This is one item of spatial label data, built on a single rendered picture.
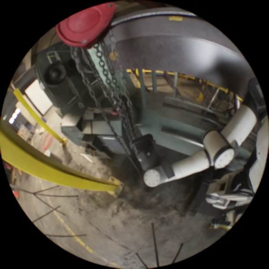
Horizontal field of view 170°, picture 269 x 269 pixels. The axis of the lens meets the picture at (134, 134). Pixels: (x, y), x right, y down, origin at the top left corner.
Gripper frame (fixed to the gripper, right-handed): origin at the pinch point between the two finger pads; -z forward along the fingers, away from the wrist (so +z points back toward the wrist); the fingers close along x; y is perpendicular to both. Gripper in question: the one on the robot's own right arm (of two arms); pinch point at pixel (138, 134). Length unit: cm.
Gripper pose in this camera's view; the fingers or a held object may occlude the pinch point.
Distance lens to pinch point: 47.3
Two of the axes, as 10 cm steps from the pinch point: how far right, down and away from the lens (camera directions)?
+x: 9.3, -3.7, 0.6
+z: 3.3, 7.4, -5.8
